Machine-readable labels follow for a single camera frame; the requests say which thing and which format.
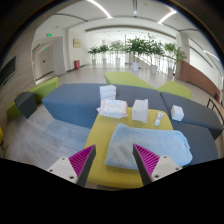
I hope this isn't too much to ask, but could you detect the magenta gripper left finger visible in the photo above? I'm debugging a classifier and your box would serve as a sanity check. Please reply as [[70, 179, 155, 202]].
[[47, 145, 96, 187]]

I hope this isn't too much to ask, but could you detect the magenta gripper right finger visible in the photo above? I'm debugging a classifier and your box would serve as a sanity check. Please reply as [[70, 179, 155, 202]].
[[133, 144, 181, 185]]

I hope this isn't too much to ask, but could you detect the light blue towel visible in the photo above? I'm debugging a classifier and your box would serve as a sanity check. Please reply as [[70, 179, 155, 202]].
[[105, 123, 193, 170]]

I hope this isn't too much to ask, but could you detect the yellow table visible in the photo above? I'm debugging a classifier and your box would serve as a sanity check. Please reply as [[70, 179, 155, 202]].
[[86, 107, 173, 189]]

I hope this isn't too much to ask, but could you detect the white tube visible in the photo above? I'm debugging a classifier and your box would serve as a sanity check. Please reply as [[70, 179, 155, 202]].
[[154, 112, 164, 126]]

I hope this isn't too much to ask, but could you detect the small white cube box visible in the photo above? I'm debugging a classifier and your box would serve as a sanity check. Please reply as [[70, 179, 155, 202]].
[[171, 105, 184, 121]]

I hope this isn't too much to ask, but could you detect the white tissue box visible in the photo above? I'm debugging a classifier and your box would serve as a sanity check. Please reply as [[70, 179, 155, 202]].
[[132, 99, 148, 123]]

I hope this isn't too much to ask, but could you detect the large blue-grey sofa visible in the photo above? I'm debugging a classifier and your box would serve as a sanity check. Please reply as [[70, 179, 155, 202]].
[[42, 83, 168, 129]]

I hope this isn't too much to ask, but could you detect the right dark grey sofa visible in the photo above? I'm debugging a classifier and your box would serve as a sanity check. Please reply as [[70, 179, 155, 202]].
[[161, 92, 223, 165]]

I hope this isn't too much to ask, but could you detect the crumpled white plastic package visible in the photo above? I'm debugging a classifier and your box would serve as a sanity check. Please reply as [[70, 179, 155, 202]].
[[97, 99, 127, 118]]

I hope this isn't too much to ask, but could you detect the stack of white towels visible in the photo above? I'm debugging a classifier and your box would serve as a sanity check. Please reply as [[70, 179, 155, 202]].
[[100, 85, 116, 100]]

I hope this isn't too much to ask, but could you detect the green right seat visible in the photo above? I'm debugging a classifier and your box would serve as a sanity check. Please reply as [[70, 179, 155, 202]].
[[158, 81, 191, 99]]

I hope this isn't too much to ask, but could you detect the dark grey cube stool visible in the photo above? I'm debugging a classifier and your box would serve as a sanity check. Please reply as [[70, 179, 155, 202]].
[[15, 92, 37, 118]]

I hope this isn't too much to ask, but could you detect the green left sofa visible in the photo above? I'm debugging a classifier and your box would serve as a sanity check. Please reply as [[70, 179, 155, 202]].
[[6, 77, 58, 119]]

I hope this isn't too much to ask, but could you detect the green bench seat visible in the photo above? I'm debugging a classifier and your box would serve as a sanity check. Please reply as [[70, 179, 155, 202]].
[[104, 72, 154, 89]]

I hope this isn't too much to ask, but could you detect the red fire extinguisher box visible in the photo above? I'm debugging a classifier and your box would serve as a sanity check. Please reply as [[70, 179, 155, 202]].
[[74, 60, 80, 70]]

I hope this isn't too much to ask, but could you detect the potted plant right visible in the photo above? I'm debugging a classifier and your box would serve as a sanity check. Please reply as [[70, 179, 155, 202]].
[[164, 43, 186, 77]]

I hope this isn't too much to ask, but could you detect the potted plant white pot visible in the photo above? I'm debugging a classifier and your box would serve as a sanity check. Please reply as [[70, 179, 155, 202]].
[[145, 35, 164, 75], [126, 37, 146, 71]]

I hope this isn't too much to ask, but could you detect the potted plant far left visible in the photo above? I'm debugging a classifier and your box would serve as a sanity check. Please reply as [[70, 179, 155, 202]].
[[88, 46, 100, 65]]

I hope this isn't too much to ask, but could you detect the black metal chair frame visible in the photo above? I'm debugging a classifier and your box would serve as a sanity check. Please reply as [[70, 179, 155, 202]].
[[207, 98, 224, 129]]

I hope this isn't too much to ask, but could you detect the yellow wall picture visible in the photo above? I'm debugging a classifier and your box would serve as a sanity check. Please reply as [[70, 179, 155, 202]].
[[73, 39, 81, 48]]

